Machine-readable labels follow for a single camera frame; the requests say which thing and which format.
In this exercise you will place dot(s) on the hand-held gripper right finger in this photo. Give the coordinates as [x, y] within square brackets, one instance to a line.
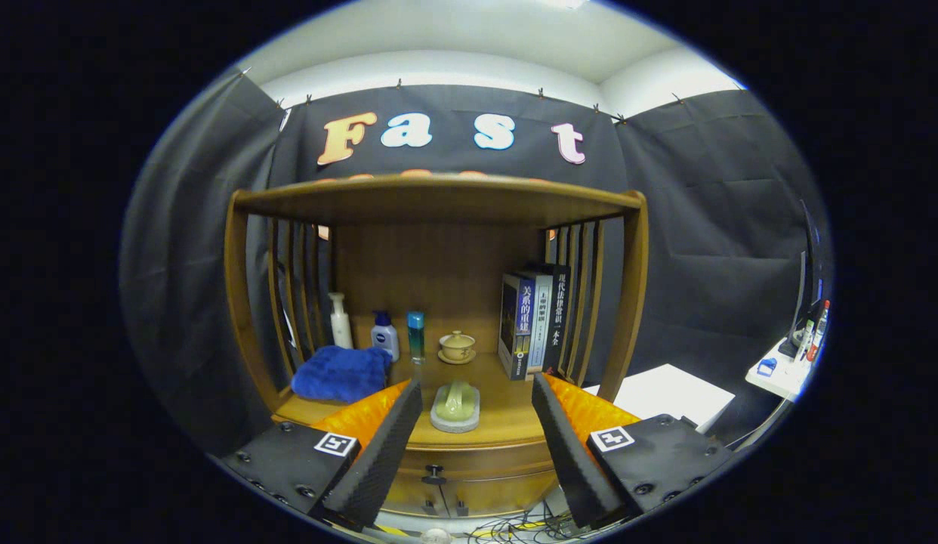
[569, 457]

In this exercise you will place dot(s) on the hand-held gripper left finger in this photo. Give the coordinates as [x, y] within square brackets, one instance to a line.
[378, 461]

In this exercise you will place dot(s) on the wooden drawer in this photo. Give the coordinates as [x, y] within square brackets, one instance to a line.
[499, 483]

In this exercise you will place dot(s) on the wooden slatted cabinet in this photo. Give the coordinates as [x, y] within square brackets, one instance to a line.
[439, 264]

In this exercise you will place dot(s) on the blue towel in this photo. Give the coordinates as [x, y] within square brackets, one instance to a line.
[340, 374]

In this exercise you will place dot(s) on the white box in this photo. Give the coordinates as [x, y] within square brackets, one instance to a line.
[665, 389]

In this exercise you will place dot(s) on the white lotion bottle blue cap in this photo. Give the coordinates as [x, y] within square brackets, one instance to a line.
[385, 340]

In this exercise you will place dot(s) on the teal blue bottle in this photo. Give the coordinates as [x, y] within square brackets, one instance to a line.
[415, 340]

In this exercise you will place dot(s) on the book with pale spine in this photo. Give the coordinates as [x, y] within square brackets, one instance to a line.
[541, 325]

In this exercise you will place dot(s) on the beige lidded teacup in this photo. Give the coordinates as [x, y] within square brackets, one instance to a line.
[457, 347]

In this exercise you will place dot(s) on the book with black spine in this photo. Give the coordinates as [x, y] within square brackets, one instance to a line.
[560, 317]

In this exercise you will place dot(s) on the white pump bottle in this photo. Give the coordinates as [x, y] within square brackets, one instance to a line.
[340, 325]

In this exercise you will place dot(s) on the book with blue spine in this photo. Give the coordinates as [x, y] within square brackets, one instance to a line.
[514, 325]

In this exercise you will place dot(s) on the small blue object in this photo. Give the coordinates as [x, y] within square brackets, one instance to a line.
[767, 366]

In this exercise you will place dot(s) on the white side table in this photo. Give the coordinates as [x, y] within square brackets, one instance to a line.
[782, 380]

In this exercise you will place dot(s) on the red capped bottle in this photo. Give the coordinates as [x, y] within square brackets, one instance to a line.
[818, 332]

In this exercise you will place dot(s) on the dark monitor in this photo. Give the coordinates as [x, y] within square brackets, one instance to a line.
[813, 264]

